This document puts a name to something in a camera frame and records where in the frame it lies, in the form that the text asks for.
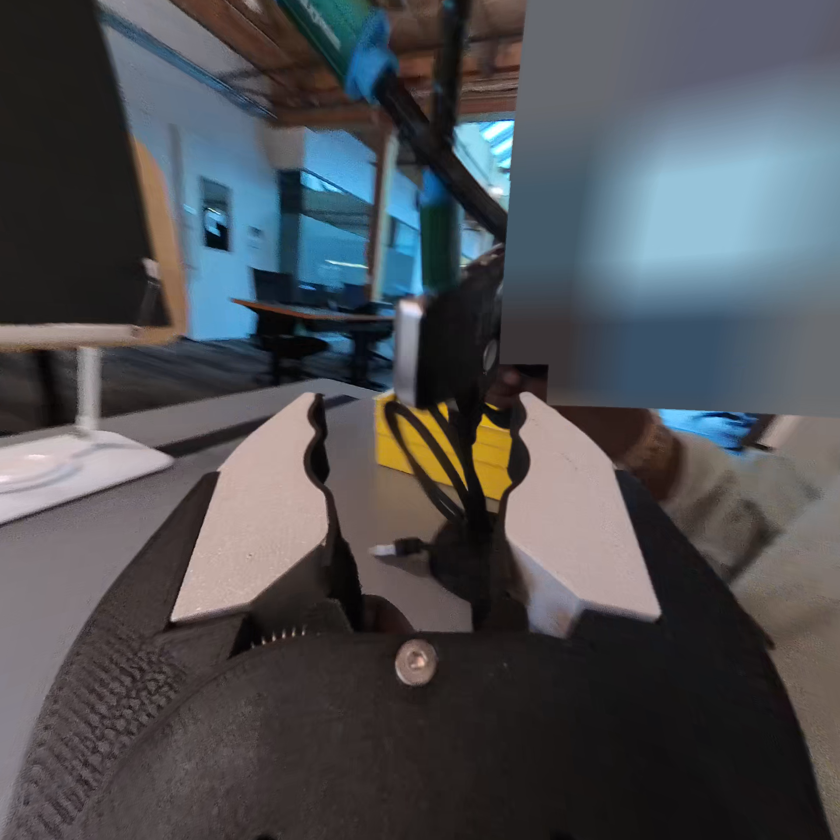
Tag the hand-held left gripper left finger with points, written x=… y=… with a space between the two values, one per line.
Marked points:
x=256 y=512

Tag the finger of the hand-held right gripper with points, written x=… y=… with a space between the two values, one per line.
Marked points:
x=410 y=348

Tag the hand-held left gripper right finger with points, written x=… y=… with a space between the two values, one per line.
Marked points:
x=577 y=518

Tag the black adapter hub with pigtail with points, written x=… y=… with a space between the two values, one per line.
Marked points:
x=459 y=558

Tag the person's right forearm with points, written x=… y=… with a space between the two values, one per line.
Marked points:
x=709 y=485

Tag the person's right hand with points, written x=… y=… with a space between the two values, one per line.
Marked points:
x=515 y=384

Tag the wooden office desk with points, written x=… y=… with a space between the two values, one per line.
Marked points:
x=315 y=313

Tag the yellow plastic bin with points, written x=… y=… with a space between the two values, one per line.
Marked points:
x=489 y=453

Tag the black office chair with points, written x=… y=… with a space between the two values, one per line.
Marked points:
x=282 y=308

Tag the white monitor stand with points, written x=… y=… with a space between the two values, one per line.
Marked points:
x=79 y=459

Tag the black monitor with wooden edge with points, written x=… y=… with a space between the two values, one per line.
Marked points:
x=59 y=164

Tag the framed wall picture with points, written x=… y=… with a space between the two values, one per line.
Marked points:
x=215 y=215

